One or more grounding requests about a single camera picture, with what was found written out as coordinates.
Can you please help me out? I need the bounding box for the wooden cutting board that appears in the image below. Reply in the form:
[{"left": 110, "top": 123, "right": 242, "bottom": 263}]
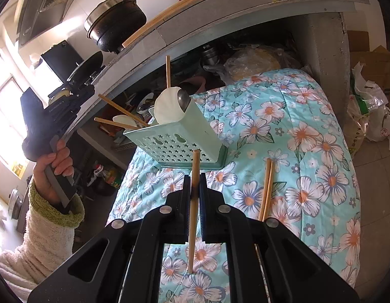
[{"left": 122, "top": 0, "right": 278, "bottom": 48}]

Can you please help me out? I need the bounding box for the black cooking pot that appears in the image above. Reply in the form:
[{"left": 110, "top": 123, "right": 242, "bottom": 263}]
[{"left": 84, "top": 0, "right": 148, "bottom": 54}]

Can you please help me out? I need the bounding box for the cooking oil bottle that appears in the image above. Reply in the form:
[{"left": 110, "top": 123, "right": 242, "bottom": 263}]
[{"left": 93, "top": 163, "right": 124, "bottom": 191}]

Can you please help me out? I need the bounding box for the bright window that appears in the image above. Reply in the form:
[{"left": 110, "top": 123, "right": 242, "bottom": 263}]
[{"left": 0, "top": 52, "right": 29, "bottom": 166}]

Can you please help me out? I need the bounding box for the steel pot lid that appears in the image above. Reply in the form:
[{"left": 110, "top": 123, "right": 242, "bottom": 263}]
[{"left": 85, "top": 0, "right": 133, "bottom": 30}]

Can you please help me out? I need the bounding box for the steel range hood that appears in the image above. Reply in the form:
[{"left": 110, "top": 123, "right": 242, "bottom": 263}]
[{"left": 17, "top": 0, "right": 89, "bottom": 46}]

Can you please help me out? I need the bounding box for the white printed plastic sack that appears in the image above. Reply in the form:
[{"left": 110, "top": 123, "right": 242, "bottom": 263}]
[{"left": 347, "top": 62, "right": 389, "bottom": 160}]

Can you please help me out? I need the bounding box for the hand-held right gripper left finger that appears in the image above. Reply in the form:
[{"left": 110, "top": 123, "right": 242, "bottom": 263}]
[{"left": 27, "top": 174, "right": 192, "bottom": 303}]

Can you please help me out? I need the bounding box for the clear bag of yellow food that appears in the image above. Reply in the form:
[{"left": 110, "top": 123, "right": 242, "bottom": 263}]
[{"left": 223, "top": 45, "right": 294, "bottom": 82}]

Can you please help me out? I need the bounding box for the large metal spoon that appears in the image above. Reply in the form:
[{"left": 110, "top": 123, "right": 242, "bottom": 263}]
[{"left": 177, "top": 89, "right": 192, "bottom": 113}]

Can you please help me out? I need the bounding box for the tall black appliance box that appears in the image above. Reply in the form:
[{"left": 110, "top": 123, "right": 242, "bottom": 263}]
[{"left": 40, "top": 40, "right": 85, "bottom": 83}]

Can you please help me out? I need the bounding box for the pile of ceramic bowls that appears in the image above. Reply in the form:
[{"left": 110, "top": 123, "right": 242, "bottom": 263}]
[{"left": 131, "top": 91, "right": 158, "bottom": 115}]

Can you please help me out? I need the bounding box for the green plastic utensil holder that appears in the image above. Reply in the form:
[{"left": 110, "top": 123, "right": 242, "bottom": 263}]
[{"left": 123, "top": 99, "right": 229, "bottom": 170}]

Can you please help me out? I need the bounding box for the person's left hand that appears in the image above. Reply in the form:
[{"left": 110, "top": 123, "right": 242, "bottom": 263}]
[{"left": 33, "top": 138, "right": 75, "bottom": 203}]

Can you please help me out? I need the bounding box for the large white plastic spoon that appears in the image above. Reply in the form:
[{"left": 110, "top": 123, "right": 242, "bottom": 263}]
[{"left": 154, "top": 87, "right": 186, "bottom": 125}]

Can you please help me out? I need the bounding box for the steel lidded pot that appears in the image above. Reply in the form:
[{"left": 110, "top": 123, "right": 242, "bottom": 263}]
[{"left": 6, "top": 187, "right": 26, "bottom": 221}]

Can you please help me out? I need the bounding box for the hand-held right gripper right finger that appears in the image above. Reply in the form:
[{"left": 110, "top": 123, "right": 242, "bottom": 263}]
[{"left": 199, "top": 172, "right": 360, "bottom": 303}]

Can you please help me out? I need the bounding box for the black wok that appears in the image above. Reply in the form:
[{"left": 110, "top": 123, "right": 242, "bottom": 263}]
[{"left": 67, "top": 52, "right": 105, "bottom": 84}]

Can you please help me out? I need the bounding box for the pink bowl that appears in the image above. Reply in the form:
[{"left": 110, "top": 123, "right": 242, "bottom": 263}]
[{"left": 179, "top": 77, "right": 209, "bottom": 96}]

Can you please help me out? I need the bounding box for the crumpled white plastic bag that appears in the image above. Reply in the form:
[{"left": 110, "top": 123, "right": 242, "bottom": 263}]
[{"left": 365, "top": 106, "right": 390, "bottom": 156}]

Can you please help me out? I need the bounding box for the floral blanket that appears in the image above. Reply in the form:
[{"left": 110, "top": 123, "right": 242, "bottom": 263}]
[{"left": 107, "top": 68, "right": 361, "bottom": 303}]

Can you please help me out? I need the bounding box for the stack of steel pots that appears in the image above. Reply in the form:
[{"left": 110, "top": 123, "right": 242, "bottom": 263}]
[{"left": 201, "top": 45, "right": 221, "bottom": 67}]

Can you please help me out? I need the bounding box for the grey kitchen counter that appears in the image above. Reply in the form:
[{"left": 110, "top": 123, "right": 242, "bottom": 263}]
[{"left": 61, "top": 0, "right": 371, "bottom": 142}]

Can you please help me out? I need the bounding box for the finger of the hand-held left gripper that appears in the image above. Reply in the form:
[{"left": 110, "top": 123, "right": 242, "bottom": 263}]
[{"left": 66, "top": 83, "right": 96, "bottom": 108}]

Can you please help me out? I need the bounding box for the cardboard box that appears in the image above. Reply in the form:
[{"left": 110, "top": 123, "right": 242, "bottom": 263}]
[{"left": 347, "top": 31, "right": 390, "bottom": 81}]

